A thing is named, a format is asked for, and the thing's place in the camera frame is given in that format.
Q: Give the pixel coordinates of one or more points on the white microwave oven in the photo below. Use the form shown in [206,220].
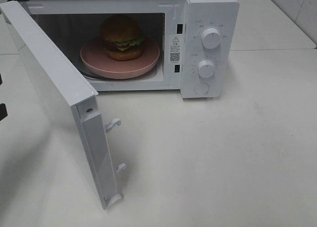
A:
[72,23]

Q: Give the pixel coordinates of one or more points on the pink plate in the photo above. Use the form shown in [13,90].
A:
[94,57]

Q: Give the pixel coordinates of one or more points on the glass microwave turntable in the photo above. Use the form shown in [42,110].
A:
[155,74]

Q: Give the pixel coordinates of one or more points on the white lower timer knob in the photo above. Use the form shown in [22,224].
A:
[206,68]

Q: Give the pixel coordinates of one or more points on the warning label sticker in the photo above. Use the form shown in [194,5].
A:
[175,45]

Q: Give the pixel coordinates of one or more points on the white upper power knob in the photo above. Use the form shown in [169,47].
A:
[211,37]

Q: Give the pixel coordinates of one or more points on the burger with lettuce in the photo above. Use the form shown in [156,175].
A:
[122,37]

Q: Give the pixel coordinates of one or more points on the round door release button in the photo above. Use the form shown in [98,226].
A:
[202,88]

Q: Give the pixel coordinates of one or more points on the white microwave door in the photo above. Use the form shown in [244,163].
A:
[68,100]

